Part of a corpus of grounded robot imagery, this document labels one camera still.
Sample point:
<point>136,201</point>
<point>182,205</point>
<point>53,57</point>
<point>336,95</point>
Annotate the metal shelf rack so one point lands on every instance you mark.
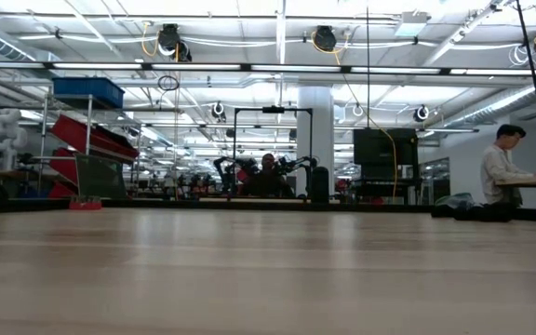
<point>89,125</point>

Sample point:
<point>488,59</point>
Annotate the black aluminium table frame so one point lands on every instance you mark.
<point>26,205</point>

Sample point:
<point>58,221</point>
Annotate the person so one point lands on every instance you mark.
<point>496,170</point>
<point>268,181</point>

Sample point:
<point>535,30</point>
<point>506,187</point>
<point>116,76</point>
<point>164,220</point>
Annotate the red plastic bin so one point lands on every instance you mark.
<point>75,132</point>
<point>58,190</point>
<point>61,165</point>

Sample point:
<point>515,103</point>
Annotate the black background robot arm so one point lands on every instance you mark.
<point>226,167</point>
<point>319,183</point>

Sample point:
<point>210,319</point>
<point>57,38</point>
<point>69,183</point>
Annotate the wooden side table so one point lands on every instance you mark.
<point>531,182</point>

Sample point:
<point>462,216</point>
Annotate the black monitor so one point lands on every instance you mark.
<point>375,149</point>

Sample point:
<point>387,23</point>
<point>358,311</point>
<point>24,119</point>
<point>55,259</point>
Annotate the thin vertical pole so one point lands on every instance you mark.
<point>367,70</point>

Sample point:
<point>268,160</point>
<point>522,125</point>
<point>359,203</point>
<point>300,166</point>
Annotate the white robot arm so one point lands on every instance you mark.
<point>5,137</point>

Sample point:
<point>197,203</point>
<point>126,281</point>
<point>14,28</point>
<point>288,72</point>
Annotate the small red box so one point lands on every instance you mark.
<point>85,204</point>

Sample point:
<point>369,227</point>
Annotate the white building column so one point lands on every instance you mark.
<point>314,139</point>

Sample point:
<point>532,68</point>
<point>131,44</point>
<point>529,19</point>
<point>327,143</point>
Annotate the black camera gantry frame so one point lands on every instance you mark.
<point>272,110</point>

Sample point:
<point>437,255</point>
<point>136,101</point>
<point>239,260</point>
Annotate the blue plastic tote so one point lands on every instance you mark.
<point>89,89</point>

